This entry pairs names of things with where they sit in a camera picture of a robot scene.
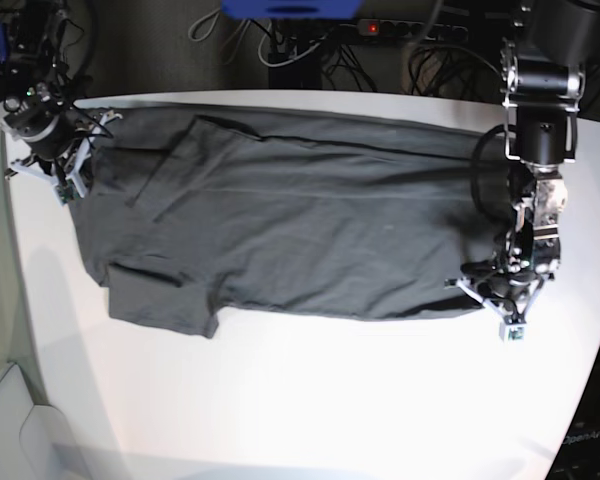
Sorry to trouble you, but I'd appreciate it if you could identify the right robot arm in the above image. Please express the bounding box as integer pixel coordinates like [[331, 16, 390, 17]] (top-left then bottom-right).
[[0, 1, 100, 173]]

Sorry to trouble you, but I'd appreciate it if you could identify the grey chair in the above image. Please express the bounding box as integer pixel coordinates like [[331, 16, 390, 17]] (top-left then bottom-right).
[[0, 363, 92, 479]]

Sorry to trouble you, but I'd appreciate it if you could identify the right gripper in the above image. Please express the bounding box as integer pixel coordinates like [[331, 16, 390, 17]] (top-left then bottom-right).
[[29, 114, 97, 173]]

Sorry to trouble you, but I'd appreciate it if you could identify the white cable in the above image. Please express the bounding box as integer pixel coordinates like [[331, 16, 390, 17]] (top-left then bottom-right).
[[257, 29, 326, 68]]

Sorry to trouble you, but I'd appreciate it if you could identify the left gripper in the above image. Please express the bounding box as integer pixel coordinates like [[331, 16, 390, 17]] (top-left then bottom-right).
[[462, 262, 545, 313]]

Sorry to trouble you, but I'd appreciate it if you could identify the blue box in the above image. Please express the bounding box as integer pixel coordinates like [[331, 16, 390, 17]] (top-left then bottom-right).
[[221, 0, 362, 20]]

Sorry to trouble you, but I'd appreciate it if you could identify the dark grey t-shirt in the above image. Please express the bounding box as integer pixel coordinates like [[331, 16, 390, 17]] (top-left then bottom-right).
[[70, 105, 499, 338]]

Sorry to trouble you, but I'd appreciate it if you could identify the black power strip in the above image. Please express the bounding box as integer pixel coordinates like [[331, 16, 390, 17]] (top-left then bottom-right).
[[357, 19, 469, 43]]

